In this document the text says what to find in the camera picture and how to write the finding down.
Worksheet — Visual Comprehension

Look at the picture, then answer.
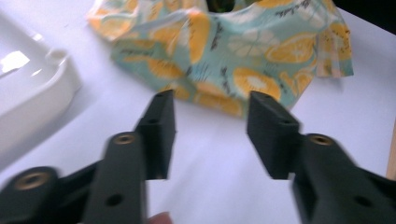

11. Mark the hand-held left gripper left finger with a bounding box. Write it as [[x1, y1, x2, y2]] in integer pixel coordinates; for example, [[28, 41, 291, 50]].
[[134, 89, 177, 181]]

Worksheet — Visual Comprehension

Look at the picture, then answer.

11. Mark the white plastic tray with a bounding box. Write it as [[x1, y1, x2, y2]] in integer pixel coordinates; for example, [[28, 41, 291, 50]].
[[0, 12, 83, 172]]

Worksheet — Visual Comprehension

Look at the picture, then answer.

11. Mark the lemon print cloth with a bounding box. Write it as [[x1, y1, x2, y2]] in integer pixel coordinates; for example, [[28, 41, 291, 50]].
[[87, 0, 355, 119]]

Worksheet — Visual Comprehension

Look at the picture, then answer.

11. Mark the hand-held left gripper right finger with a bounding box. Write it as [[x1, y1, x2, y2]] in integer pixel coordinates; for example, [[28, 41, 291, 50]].
[[247, 91, 303, 180]]

